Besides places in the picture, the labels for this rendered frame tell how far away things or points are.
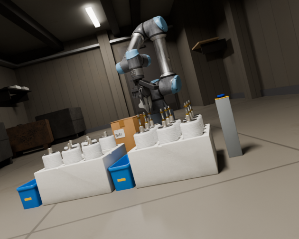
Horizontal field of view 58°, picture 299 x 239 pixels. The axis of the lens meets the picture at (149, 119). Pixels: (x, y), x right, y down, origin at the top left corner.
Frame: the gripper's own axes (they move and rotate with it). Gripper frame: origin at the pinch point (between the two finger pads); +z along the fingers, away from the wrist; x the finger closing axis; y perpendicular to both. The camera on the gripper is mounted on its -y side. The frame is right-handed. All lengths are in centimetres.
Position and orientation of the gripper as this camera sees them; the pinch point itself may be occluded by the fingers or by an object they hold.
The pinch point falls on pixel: (149, 109)
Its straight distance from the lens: 154.8
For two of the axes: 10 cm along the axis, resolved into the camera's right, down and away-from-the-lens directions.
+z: 2.5, 9.7, 0.6
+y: -7.5, 1.6, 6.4
